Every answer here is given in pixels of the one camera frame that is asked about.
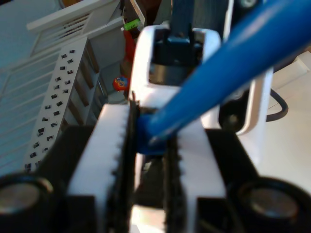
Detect blue network cable clear plugs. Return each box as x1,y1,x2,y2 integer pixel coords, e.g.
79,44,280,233
137,0,311,156

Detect red plastic object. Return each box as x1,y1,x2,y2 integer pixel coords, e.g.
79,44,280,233
123,29,136,66

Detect green label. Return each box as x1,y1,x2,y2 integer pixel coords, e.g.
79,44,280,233
123,19,141,31

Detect white slatted shelf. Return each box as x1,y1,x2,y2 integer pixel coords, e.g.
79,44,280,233
26,0,126,59

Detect white perforated rail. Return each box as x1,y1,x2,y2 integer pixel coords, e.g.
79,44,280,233
24,36,89,172

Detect thin black cable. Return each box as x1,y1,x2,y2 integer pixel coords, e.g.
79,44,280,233
266,88,289,122

